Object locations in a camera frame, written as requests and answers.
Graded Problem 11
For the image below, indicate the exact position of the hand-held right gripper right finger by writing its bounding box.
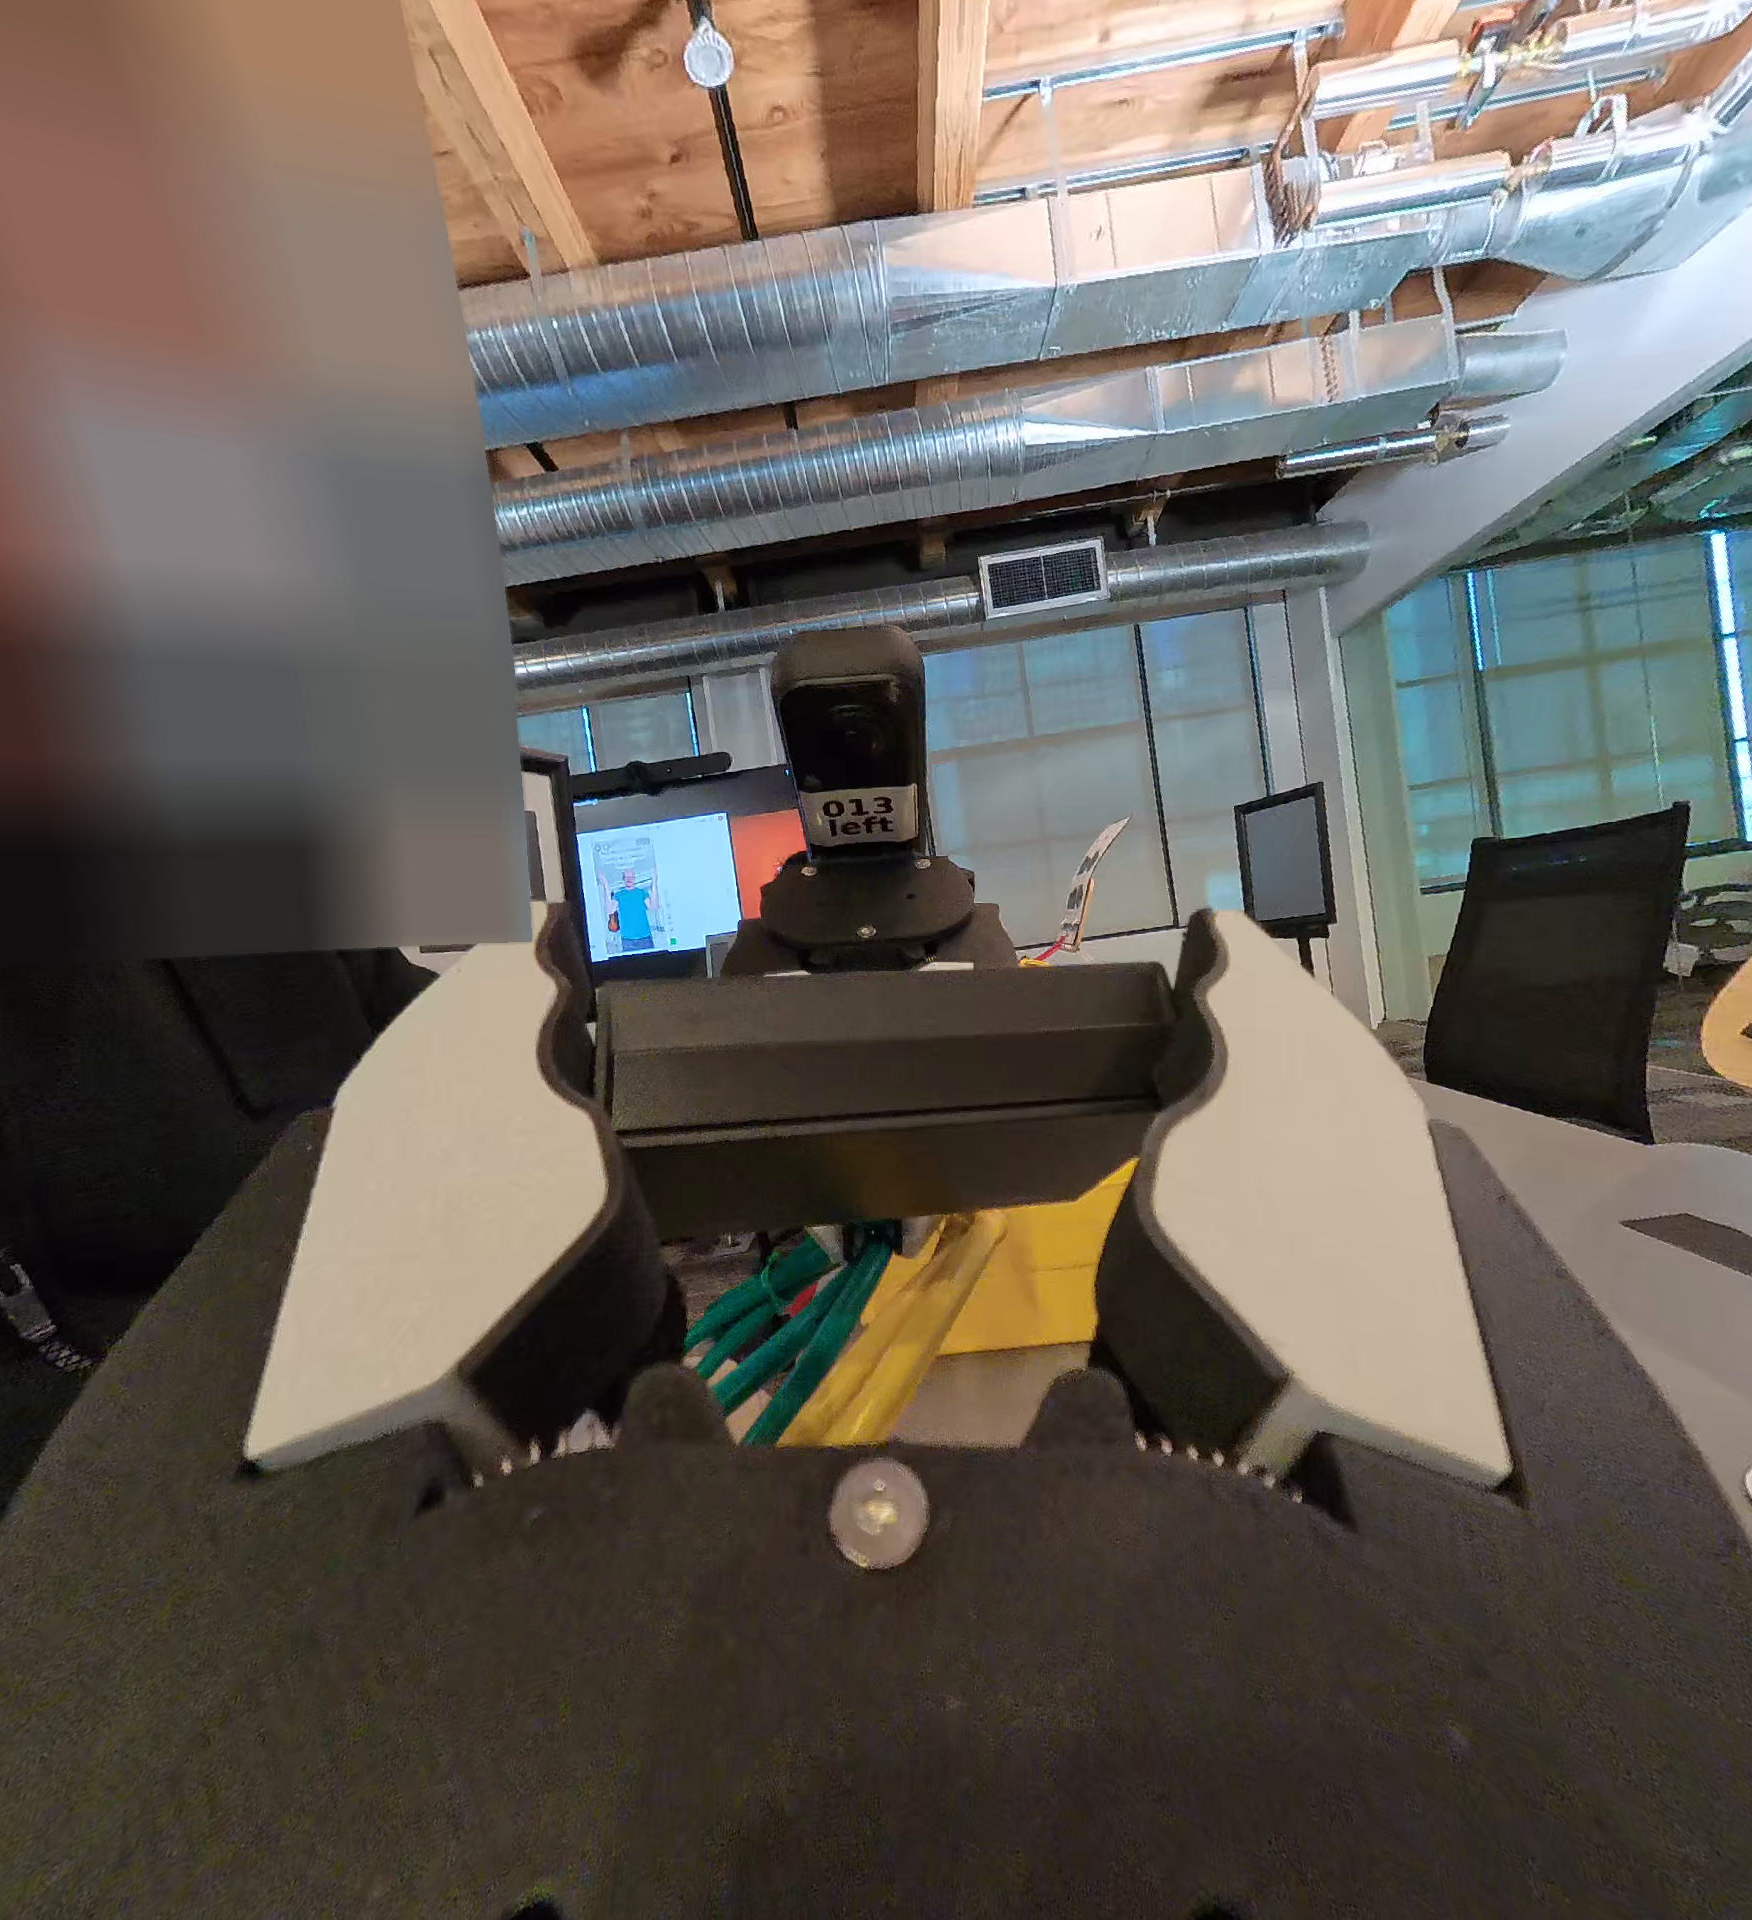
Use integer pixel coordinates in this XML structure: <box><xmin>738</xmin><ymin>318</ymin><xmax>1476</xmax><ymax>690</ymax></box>
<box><xmin>1092</xmin><ymin>907</ymin><xmax>1517</xmax><ymax>1489</ymax></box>

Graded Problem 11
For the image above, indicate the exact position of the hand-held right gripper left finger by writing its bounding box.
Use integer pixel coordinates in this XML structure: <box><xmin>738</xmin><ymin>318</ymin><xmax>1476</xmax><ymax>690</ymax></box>
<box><xmin>241</xmin><ymin>904</ymin><xmax>686</xmax><ymax>1474</ymax></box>

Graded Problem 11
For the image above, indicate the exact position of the black ethernet switch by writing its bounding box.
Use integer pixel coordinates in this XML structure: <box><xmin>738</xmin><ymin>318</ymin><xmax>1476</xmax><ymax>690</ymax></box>
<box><xmin>590</xmin><ymin>960</ymin><xmax>1193</xmax><ymax>1237</ymax></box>

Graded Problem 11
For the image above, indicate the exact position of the yellow plastic bin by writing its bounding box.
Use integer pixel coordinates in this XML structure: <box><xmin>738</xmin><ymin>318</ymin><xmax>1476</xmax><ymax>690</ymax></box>
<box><xmin>875</xmin><ymin>1155</ymin><xmax>1139</xmax><ymax>1358</ymax></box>

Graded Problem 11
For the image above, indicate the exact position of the green ethernet cable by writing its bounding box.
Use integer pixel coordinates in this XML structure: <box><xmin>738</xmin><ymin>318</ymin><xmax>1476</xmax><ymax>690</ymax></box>
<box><xmin>684</xmin><ymin>1222</ymin><xmax>908</xmax><ymax>1447</ymax></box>

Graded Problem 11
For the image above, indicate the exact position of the yellow ethernet cable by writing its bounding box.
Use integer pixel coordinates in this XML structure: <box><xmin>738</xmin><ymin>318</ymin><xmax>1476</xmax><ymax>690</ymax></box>
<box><xmin>778</xmin><ymin>1213</ymin><xmax>1013</xmax><ymax>1447</ymax></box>

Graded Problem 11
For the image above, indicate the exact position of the black video bar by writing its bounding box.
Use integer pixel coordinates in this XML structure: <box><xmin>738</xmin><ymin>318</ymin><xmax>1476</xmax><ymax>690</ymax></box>
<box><xmin>576</xmin><ymin>752</ymin><xmax>736</xmax><ymax>797</ymax></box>

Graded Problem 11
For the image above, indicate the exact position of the black mesh office chair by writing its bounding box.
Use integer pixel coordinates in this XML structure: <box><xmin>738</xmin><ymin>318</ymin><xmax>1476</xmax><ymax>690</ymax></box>
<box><xmin>1423</xmin><ymin>802</ymin><xmax>1692</xmax><ymax>1146</ymax></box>

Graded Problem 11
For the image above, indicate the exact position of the black monitor on stand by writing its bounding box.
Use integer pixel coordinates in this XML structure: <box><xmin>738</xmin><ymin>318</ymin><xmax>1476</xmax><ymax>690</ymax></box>
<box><xmin>1234</xmin><ymin>780</ymin><xmax>1341</xmax><ymax>976</ymax></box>

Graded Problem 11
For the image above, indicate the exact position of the person's black jacket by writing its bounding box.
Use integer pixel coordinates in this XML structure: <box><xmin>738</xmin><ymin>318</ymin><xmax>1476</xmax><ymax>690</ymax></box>
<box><xmin>0</xmin><ymin>945</ymin><xmax>443</xmax><ymax>1651</ymax></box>

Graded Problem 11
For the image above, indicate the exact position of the white vent grille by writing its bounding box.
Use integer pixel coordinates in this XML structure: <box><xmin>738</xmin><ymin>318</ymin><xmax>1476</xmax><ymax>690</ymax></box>
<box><xmin>977</xmin><ymin>536</ymin><xmax>1111</xmax><ymax>618</ymax></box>

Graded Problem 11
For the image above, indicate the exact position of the large wall display screen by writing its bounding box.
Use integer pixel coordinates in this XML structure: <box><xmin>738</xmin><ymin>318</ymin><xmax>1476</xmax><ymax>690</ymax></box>
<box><xmin>569</xmin><ymin>761</ymin><xmax>810</xmax><ymax>984</ymax></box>

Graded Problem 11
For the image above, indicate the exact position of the spiral metal air duct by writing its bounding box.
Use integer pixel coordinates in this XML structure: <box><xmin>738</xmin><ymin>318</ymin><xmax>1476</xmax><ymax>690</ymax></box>
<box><xmin>490</xmin><ymin>326</ymin><xmax>1569</xmax><ymax>548</ymax></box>
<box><xmin>460</xmin><ymin>91</ymin><xmax>1752</xmax><ymax>450</ymax></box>
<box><xmin>509</xmin><ymin>521</ymin><xmax>1373</xmax><ymax>695</ymax></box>

